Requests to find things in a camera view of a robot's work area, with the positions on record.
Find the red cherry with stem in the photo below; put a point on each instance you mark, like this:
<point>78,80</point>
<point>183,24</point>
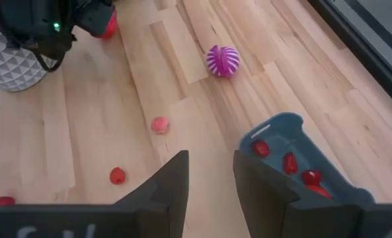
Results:
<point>4,201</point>

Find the pink raspberry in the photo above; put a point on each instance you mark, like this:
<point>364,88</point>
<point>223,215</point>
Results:
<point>160,125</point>

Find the small red chili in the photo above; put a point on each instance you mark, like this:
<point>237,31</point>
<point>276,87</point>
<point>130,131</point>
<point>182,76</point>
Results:
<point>290,163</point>

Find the blue plastic tupperware container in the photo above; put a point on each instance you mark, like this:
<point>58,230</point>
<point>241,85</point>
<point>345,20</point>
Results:
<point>295,142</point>

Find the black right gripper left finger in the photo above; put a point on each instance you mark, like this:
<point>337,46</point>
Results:
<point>169,198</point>

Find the red raspberry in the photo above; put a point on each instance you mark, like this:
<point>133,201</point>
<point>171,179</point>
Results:
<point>117,175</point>

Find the small pinkish red berry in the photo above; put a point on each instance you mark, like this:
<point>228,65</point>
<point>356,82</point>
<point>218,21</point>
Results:
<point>261,148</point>
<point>311,177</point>

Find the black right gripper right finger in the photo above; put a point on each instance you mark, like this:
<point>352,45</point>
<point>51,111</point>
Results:
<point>258,198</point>

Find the black aluminium table frame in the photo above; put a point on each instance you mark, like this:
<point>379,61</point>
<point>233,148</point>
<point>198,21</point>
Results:
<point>364,53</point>

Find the purple white striped ball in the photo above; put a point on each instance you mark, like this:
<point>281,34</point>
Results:
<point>222,61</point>

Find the red chili with curved stem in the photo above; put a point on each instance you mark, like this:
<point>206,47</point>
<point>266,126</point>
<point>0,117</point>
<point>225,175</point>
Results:
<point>319,192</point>

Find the large red pepper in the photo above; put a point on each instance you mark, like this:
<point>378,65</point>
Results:
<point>111,29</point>

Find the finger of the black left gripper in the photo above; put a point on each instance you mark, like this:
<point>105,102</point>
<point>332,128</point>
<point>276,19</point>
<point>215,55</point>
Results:
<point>94,18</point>

